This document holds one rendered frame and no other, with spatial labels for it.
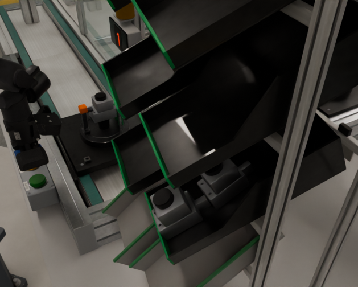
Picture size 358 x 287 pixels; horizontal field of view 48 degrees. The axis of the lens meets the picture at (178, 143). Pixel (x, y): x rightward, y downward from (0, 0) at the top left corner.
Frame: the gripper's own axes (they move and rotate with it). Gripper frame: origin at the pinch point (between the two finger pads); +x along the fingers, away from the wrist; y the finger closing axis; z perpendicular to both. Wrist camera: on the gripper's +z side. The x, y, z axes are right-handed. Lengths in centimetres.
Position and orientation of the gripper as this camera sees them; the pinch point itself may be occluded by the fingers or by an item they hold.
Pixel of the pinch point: (29, 156)
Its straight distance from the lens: 101.8
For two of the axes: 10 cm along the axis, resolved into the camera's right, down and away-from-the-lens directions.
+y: -4.8, -5.7, 6.7
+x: -0.1, 7.6, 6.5
